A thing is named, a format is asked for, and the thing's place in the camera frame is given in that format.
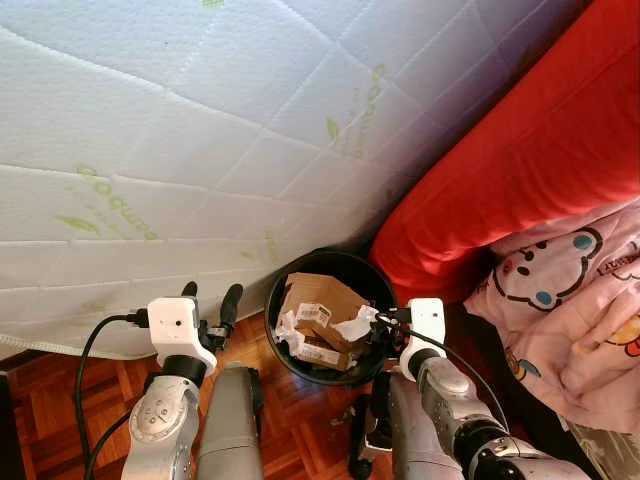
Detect red fabric cushion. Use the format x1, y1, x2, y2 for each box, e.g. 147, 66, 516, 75
368, 0, 640, 306

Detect white paper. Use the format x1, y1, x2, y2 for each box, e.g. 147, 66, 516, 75
272, 310, 306, 356
333, 305, 381, 346

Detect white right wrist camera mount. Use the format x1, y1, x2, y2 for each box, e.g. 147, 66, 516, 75
399, 298, 447, 373

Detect brown cardboard box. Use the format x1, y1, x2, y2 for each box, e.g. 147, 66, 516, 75
278, 272, 373, 371

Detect silver right robot leg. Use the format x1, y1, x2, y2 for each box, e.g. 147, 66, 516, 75
347, 372, 451, 480

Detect black round waste bin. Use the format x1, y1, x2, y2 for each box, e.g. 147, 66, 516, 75
264, 247, 413, 385

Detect pink cartoon print blanket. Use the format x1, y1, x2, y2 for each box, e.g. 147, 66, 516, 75
465, 200, 640, 436

